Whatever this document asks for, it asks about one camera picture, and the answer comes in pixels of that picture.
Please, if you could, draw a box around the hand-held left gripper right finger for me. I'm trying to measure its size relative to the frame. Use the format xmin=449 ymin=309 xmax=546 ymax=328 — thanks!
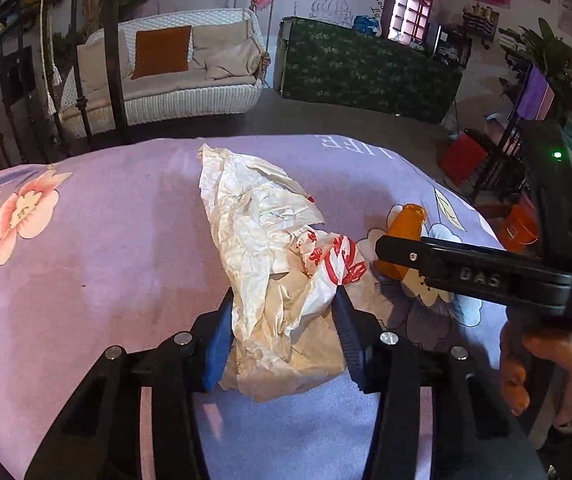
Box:
xmin=332 ymin=287 xmax=549 ymax=480

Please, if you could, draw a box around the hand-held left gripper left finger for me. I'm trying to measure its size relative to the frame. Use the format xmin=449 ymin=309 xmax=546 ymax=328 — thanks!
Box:
xmin=23 ymin=287 xmax=237 ymax=480

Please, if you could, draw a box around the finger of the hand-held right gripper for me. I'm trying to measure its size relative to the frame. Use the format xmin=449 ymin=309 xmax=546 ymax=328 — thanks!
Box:
xmin=375 ymin=234 xmax=549 ymax=313

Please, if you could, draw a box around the orange plastic bottle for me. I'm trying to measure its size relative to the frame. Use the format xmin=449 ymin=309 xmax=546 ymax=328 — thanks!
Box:
xmin=376 ymin=203 xmax=427 ymax=281

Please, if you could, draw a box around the red printed plastic bag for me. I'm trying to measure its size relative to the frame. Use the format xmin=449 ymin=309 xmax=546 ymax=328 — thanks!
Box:
xmin=290 ymin=229 xmax=369 ymax=322

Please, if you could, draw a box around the white paper bag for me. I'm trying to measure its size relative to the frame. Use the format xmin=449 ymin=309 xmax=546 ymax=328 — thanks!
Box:
xmin=197 ymin=142 xmax=351 ymax=404

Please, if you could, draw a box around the person's right hand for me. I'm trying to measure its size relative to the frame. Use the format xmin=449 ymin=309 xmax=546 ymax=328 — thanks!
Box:
xmin=498 ymin=310 xmax=572 ymax=426

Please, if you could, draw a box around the orange plastic bucket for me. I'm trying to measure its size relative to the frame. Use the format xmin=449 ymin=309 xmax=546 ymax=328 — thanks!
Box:
xmin=495 ymin=204 xmax=540 ymax=254

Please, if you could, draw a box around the black metal rack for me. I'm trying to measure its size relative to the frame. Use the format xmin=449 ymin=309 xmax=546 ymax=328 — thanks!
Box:
xmin=470 ymin=115 xmax=533 ymax=204

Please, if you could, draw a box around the red box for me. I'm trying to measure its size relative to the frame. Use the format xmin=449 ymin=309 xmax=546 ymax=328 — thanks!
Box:
xmin=438 ymin=130 xmax=493 ymax=187

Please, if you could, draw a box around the purple hanging cloth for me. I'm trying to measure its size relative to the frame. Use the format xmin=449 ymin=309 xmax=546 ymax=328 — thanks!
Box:
xmin=516 ymin=64 xmax=556 ymax=122

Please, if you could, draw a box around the purple floral blanket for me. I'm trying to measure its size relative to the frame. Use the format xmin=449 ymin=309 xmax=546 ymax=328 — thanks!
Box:
xmin=0 ymin=134 xmax=511 ymax=480

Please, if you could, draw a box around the green potted plant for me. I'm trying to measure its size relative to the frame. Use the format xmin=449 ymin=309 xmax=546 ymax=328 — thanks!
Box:
xmin=500 ymin=17 xmax=572 ymax=122

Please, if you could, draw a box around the green floral covered table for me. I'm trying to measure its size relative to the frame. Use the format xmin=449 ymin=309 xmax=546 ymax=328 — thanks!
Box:
xmin=280 ymin=16 xmax=465 ymax=125

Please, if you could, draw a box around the white wicker swing sofa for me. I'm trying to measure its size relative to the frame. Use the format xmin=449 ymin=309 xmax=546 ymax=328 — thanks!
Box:
xmin=58 ymin=7 xmax=267 ymax=127

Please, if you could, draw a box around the red phone booth cabinet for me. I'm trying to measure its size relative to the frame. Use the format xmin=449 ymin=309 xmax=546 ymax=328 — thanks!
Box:
xmin=381 ymin=0 xmax=440 ymax=44

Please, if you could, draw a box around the blue plastic bag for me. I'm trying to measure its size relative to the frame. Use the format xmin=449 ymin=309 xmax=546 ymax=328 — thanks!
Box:
xmin=353 ymin=14 xmax=383 ymax=37

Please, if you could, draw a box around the orange-brown cushion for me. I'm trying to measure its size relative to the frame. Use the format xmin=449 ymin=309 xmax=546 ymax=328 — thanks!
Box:
xmin=132 ymin=26 xmax=193 ymax=80

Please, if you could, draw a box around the beige cushion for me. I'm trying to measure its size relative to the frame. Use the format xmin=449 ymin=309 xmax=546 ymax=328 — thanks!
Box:
xmin=191 ymin=20 xmax=263 ymax=81
xmin=76 ymin=30 xmax=132 ymax=94

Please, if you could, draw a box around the black metal bed frame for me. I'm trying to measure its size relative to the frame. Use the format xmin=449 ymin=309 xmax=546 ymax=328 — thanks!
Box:
xmin=0 ymin=0 xmax=132 ymax=187

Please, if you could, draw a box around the swing rope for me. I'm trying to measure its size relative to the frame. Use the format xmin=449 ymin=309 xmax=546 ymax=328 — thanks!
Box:
xmin=250 ymin=0 xmax=280 ymax=87

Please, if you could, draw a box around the white tasselled rope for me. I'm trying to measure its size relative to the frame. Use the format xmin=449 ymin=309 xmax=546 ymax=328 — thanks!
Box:
xmin=38 ymin=0 xmax=65 ymax=89

